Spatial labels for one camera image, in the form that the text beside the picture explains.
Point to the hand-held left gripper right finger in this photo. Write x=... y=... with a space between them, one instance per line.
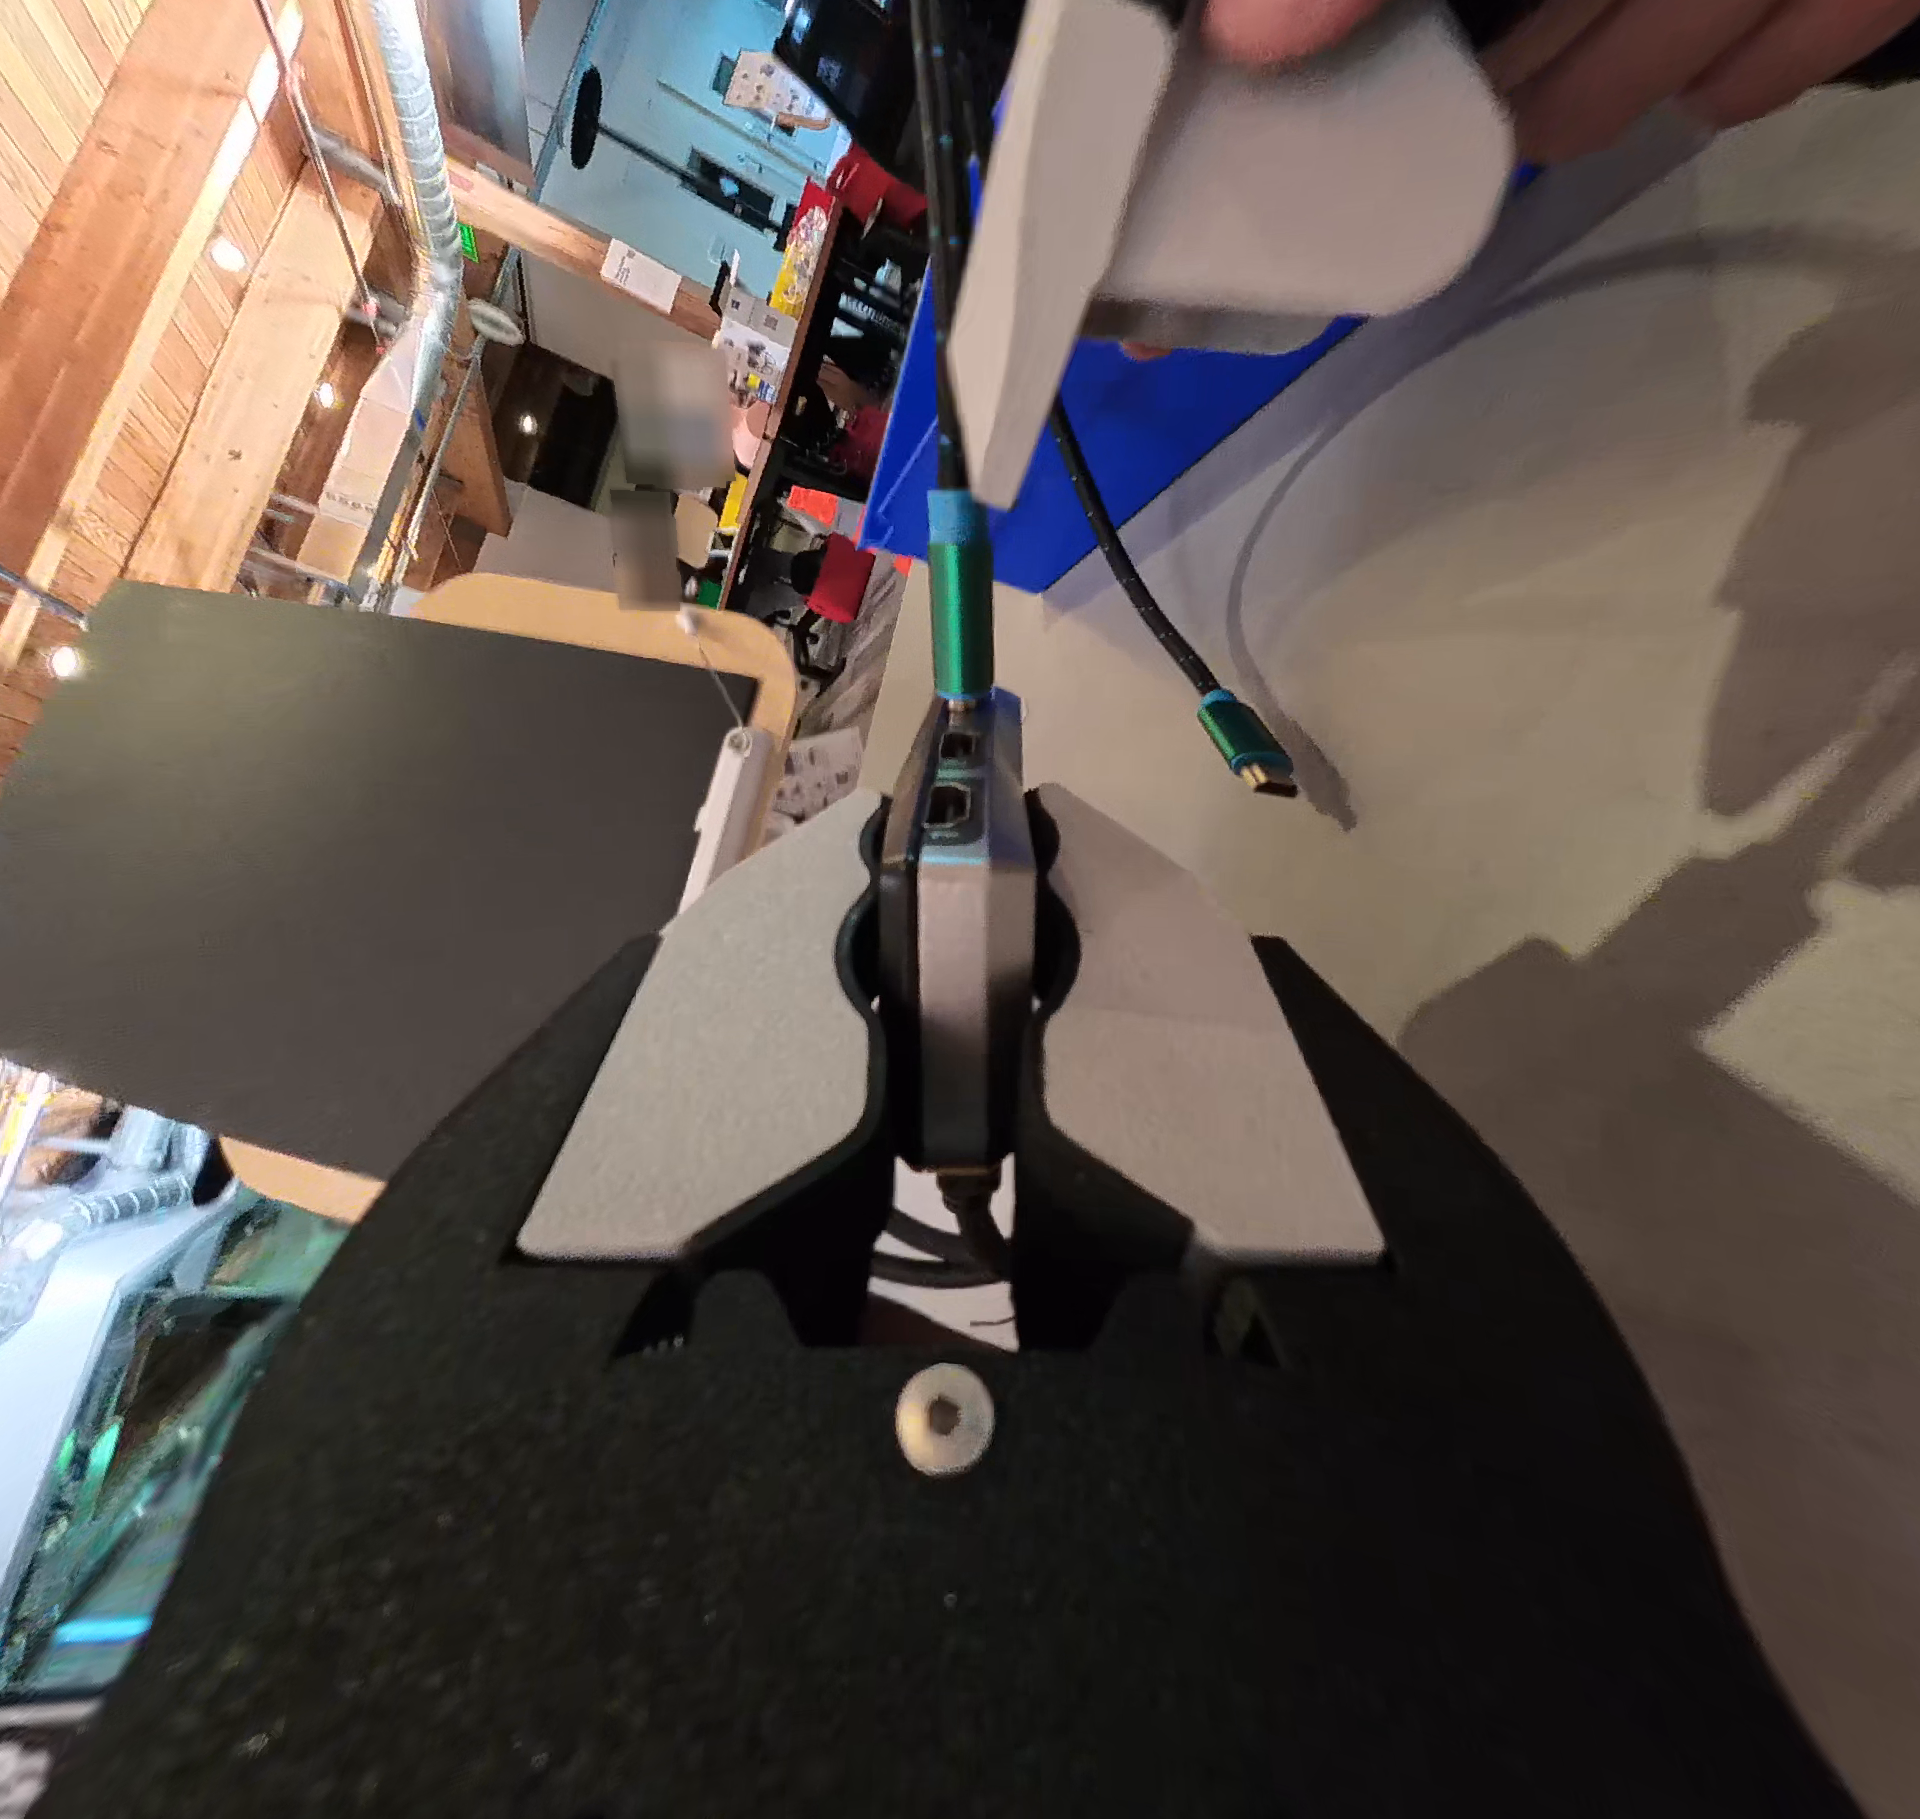
x=1199 y=1084

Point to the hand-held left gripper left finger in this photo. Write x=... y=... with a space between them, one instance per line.
x=719 y=1084

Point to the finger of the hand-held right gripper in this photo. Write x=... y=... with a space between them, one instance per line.
x=1322 y=185
x=1049 y=228

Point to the blue plastic bin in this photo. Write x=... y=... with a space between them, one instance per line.
x=1185 y=410

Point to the grey metal port hub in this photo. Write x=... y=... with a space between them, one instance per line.
x=969 y=948

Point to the person's right hand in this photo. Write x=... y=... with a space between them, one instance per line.
x=1724 y=4

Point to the storage shelf with items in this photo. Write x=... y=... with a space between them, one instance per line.
x=840 y=288

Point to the printed paper sheet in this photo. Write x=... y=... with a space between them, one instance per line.
x=826 y=777

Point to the black board with wooden rim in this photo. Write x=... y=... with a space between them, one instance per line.
x=345 y=858

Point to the silver duct pipe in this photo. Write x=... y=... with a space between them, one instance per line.
x=429 y=198

